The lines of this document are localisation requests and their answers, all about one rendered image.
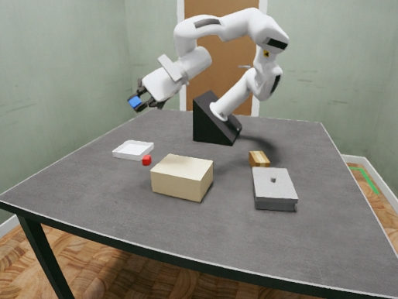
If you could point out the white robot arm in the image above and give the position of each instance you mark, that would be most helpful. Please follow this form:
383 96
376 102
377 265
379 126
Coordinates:
263 31

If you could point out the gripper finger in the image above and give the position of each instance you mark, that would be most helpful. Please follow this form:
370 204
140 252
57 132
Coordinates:
149 103
140 90

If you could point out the small red block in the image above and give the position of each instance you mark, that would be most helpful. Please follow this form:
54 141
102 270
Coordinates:
146 160

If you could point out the small blue block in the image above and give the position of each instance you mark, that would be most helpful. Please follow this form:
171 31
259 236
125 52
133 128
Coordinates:
135 102

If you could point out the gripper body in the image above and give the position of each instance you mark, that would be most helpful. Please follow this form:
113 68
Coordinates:
161 86

